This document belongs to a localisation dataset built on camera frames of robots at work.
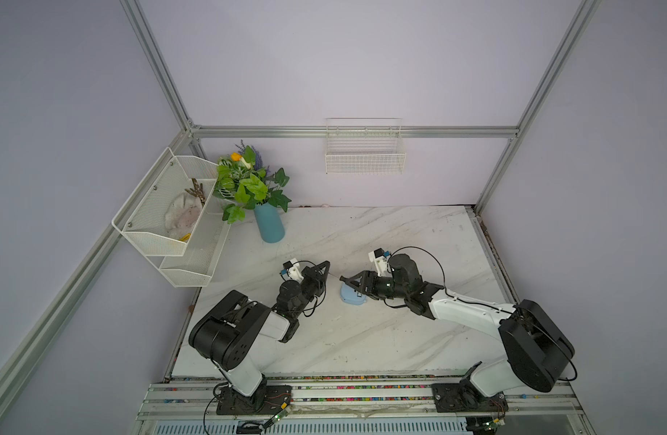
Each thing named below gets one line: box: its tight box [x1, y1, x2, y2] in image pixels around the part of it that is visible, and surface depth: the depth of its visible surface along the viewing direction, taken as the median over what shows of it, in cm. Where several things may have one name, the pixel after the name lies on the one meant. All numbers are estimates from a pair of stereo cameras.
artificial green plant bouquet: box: [212, 139, 292, 224], surface depth 85 cm
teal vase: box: [253, 202, 286, 244], surface depth 111 cm
